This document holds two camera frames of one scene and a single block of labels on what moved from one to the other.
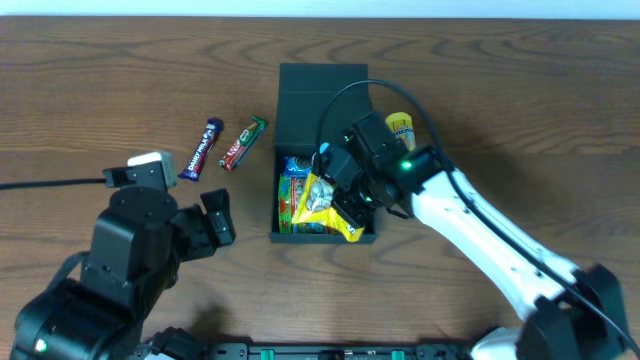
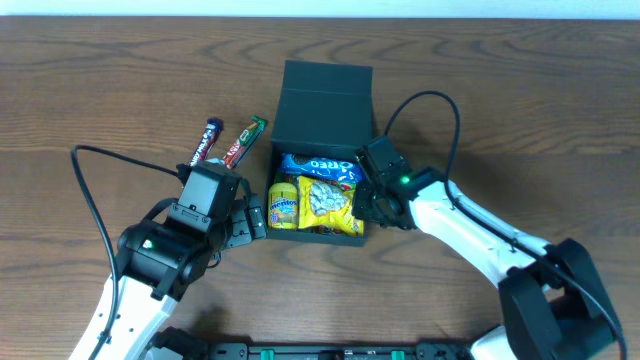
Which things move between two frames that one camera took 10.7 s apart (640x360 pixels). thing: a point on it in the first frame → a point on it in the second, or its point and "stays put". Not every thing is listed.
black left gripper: x=201 y=226 → x=248 y=222
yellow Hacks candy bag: x=315 y=206 stays put
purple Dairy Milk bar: x=212 y=130 stays put
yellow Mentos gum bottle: x=402 y=126 → x=283 y=206
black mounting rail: x=339 y=350 stays put
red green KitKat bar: x=243 y=144 stays put
